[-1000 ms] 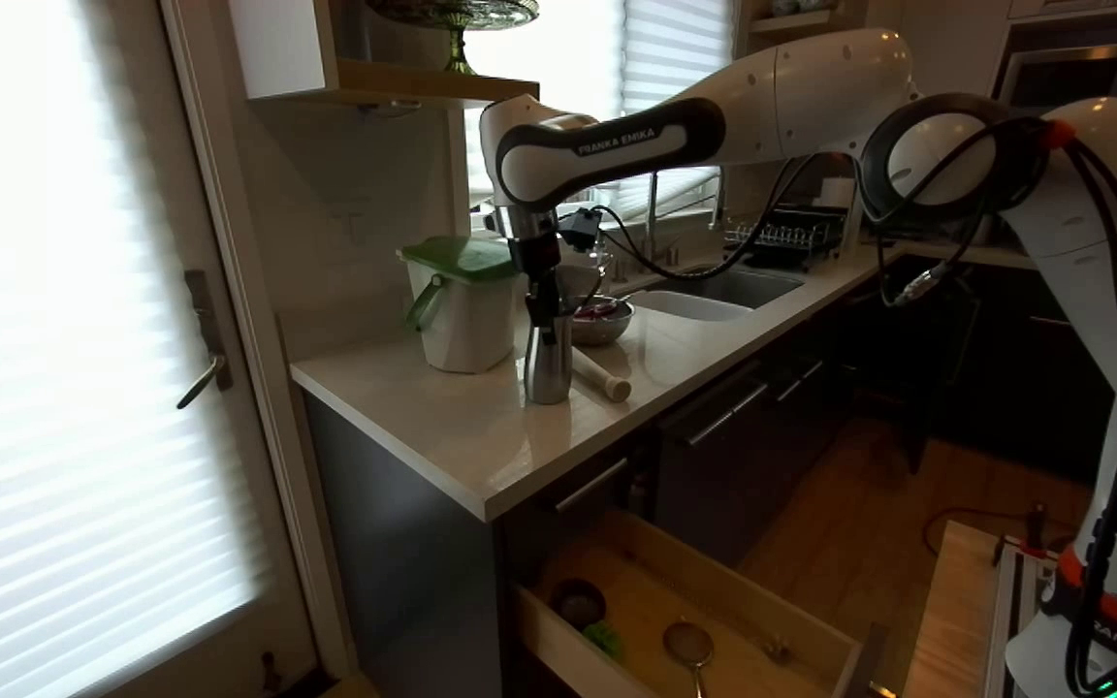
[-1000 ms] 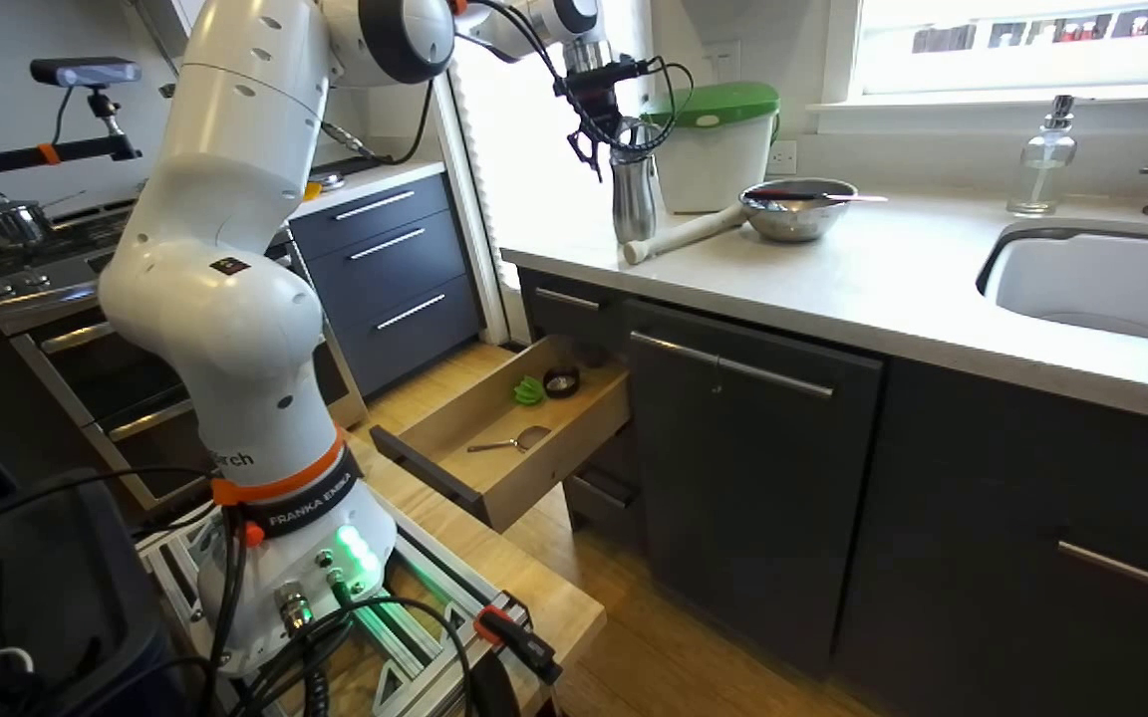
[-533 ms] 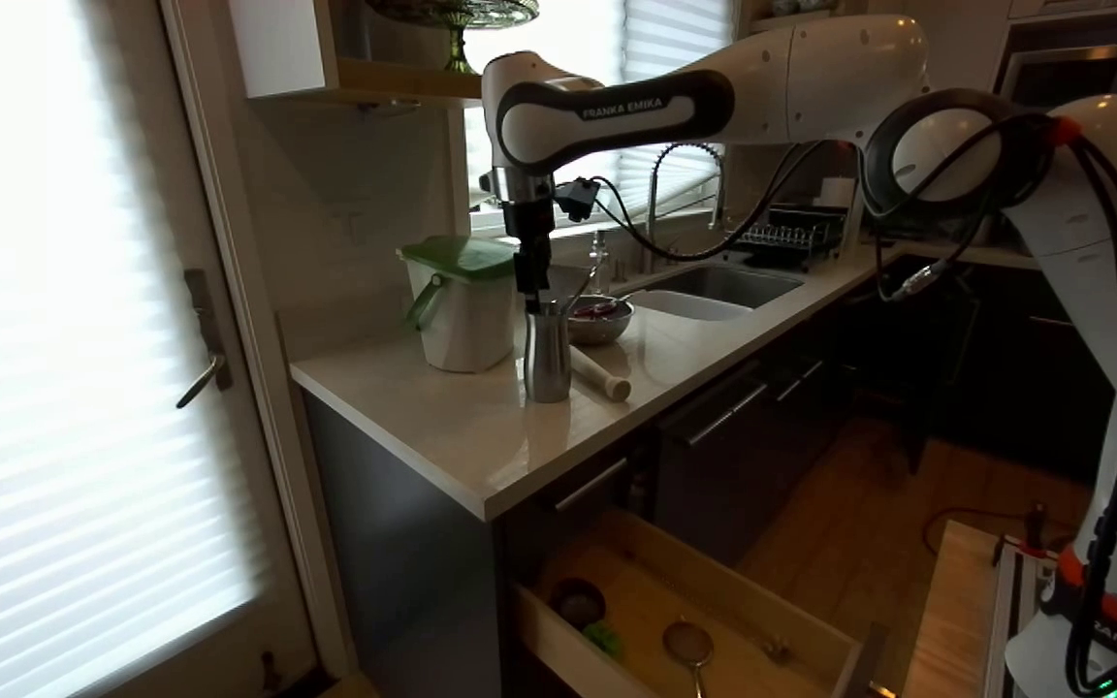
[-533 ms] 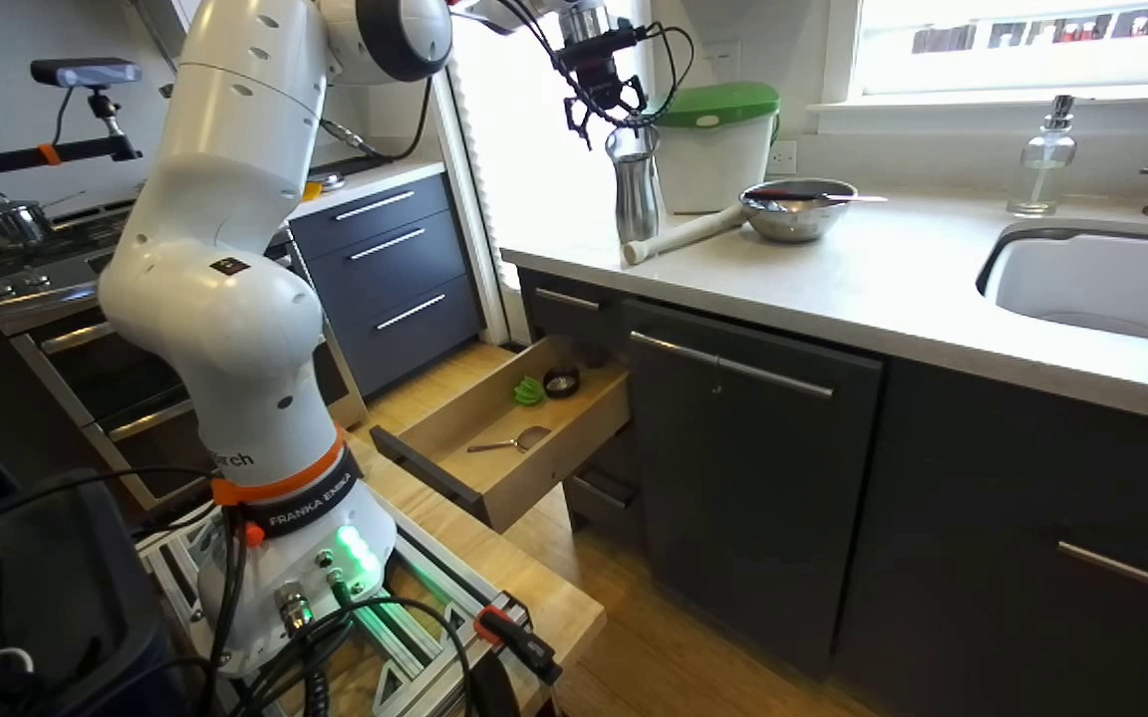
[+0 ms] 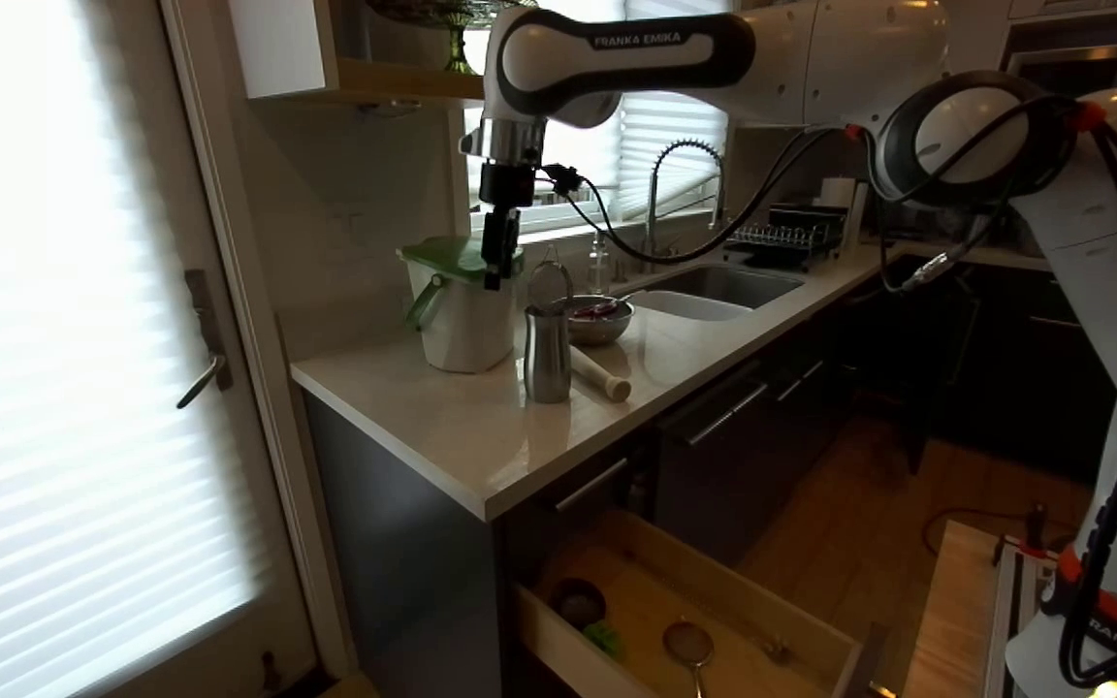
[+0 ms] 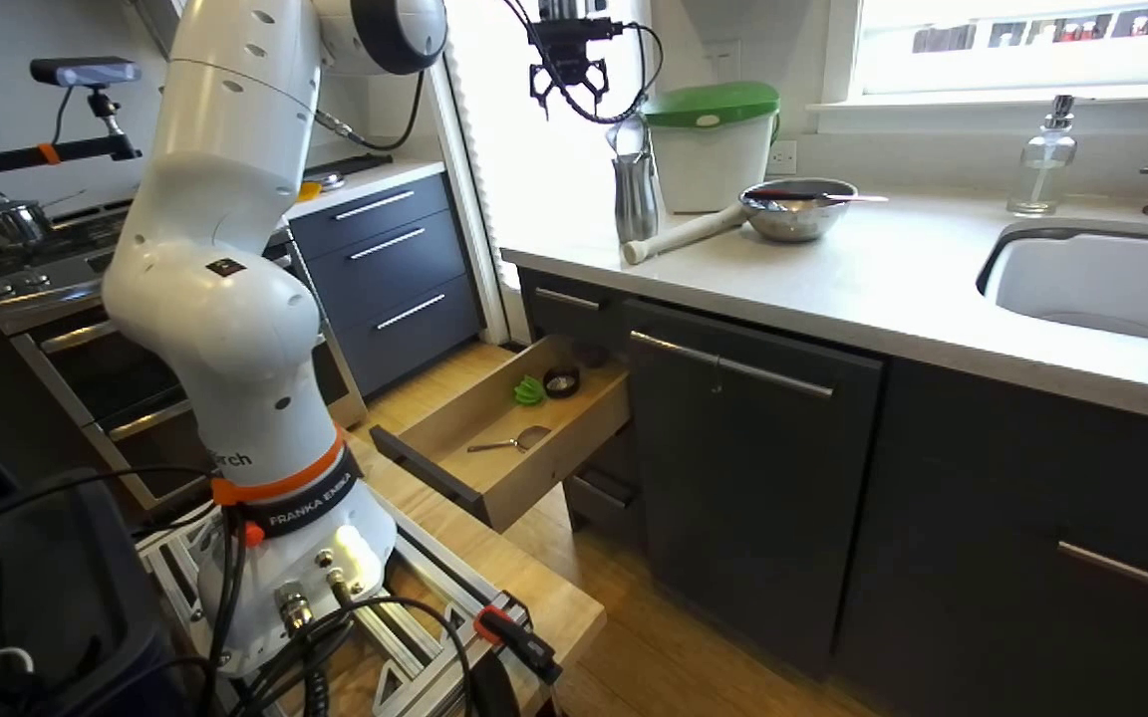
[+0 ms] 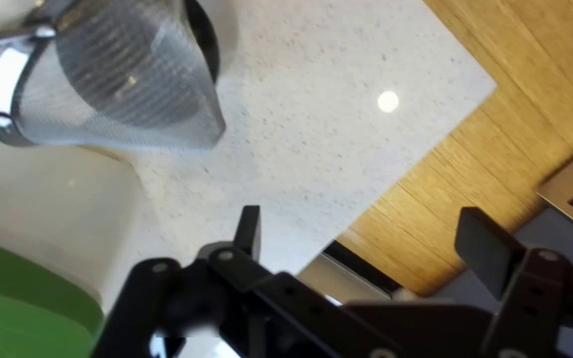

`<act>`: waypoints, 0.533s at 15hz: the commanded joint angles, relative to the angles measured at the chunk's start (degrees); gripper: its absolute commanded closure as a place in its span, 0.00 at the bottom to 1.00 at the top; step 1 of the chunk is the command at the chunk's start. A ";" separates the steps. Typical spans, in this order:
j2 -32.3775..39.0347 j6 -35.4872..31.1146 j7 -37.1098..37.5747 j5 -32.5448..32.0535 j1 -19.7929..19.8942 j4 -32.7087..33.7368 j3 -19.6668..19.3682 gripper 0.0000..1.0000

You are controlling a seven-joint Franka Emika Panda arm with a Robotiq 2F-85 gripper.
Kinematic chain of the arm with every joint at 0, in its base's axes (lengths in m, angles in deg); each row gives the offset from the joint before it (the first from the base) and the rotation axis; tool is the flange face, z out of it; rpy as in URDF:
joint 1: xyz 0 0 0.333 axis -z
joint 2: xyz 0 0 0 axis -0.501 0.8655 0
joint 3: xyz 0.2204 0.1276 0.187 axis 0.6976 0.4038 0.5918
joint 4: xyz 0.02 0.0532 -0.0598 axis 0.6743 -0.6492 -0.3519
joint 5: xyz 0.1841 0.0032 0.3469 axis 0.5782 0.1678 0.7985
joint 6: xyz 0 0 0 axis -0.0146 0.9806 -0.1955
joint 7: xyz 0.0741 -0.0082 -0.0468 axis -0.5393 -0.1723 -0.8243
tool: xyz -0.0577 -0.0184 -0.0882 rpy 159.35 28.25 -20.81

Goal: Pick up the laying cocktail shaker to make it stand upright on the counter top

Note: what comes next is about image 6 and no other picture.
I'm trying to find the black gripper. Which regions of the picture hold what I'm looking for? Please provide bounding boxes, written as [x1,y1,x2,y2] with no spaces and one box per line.
[520,11,623,111]

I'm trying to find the steel cocktail shaker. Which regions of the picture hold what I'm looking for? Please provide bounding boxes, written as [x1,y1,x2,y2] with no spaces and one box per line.
[611,117,665,250]

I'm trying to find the steel stove top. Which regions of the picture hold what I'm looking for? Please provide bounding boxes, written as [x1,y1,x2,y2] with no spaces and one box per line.
[0,194,143,339]

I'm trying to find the white corrugated panel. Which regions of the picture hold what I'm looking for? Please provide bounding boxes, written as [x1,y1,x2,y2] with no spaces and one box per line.
[421,0,534,354]

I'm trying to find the white bin with green lid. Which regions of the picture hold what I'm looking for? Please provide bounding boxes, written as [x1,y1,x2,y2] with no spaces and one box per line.
[636,80,785,219]

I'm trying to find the pale cylindrical stick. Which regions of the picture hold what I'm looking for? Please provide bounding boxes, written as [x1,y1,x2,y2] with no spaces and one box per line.
[623,201,754,267]

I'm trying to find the small dark drawer front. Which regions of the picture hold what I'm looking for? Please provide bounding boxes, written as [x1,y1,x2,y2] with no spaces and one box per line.
[516,267,631,371]

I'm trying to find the metal bowl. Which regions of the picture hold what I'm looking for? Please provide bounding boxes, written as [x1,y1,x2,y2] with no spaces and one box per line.
[737,173,891,249]

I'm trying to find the grey-blue drawer unit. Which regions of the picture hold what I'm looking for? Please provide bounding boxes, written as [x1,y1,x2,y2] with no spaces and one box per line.
[281,162,486,403]

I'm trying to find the green plastic citrus reamer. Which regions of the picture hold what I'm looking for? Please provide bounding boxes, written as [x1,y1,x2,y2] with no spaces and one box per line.
[506,373,551,415]

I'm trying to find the open wooden drawer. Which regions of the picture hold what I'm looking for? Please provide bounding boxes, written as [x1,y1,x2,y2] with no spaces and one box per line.
[368,332,632,539]

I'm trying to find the dark lower drawer front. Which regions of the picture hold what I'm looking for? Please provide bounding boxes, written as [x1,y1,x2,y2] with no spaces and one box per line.
[556,420,647,550]

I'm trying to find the dark dishwasher front panel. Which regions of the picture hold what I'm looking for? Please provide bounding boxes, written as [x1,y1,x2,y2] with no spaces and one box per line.
[617,294,888,684]

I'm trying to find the clear soap dispenser bottle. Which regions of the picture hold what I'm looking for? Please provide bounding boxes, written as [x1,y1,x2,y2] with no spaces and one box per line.
[1003,92,1085,222]

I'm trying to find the wooden platform board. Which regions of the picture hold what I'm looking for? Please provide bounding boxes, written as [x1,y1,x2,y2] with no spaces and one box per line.
[341,420,607,678]

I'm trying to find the black bar with orange band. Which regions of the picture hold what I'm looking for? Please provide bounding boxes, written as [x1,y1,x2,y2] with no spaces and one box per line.
[0,128,146,206]

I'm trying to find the red and black clamp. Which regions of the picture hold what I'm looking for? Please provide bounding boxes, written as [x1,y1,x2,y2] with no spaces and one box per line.
[471,602,566,689]

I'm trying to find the white sink basin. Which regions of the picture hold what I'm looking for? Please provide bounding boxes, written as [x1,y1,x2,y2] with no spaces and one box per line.
[972,215,1148,359]

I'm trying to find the steel pot with lid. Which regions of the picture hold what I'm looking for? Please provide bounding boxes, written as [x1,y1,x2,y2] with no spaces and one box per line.
[0,188,57,255]

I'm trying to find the dark sink cabinet door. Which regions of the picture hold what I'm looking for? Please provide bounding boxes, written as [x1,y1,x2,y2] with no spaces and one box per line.
[834,354,1148,717]

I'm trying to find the black plastic bin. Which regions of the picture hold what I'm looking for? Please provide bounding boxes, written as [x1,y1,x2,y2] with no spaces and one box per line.
[0,391,194,717]

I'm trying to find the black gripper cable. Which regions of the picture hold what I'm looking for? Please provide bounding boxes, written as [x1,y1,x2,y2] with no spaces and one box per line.
[502,0,668,132]

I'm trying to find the short steel drawer handle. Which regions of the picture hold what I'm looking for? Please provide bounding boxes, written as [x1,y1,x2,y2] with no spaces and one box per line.
[526,282,607,319]

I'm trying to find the steel bar drawer handle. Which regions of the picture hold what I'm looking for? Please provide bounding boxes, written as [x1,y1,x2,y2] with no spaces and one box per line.
[341,222,434,267]
[370,286,455,339]
[330,182,421,226]

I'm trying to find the black round ring item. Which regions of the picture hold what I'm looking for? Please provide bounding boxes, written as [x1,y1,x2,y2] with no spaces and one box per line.
[538,363,584,403]

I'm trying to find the long steel dishwasher handle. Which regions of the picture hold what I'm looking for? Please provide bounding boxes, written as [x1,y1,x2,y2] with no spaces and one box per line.
[625,327,841,403]

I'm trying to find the white window frame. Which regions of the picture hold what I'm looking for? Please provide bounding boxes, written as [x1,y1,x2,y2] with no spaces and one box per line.
[811,0,1148,111]

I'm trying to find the grey camera on stand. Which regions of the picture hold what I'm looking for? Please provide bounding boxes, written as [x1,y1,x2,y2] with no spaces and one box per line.
[22,51,143,134]

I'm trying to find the aluminium frame rails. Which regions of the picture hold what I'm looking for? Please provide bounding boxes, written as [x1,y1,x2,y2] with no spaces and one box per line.
[130,498,566,717]

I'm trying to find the black base cable bundle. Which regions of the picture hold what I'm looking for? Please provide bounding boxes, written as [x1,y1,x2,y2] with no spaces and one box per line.
[184,514,477,717]

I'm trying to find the steel sink cabinet handle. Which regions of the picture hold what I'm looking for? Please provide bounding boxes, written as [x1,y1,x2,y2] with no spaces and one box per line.
[1052,533,1148,618]

